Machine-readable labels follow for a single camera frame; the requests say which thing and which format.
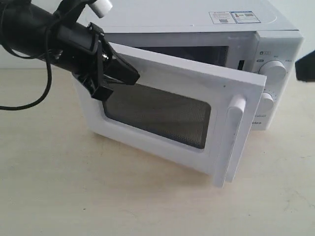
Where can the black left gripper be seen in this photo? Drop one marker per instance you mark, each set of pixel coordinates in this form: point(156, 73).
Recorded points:
point(91, 59)

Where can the white microwave door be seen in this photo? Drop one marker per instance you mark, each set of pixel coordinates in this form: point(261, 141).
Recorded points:
point(195, 114)

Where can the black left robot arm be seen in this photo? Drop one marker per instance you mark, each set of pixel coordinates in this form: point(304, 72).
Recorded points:
point(30, 32)

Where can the white microwave oven body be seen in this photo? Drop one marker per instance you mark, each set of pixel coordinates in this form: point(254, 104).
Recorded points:
point(183, 28)

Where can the blue white warning sticker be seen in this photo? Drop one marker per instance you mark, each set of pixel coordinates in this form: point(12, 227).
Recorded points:
point(234, 17)

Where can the white lower control knob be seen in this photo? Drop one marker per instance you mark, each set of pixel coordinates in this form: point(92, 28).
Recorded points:
point(266, 102)

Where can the white control knob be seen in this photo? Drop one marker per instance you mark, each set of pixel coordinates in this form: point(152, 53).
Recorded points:
point(274, 71)
point(266, 102)

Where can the white upper control knob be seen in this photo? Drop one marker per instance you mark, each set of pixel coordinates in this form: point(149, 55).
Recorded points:
point(274, 71)

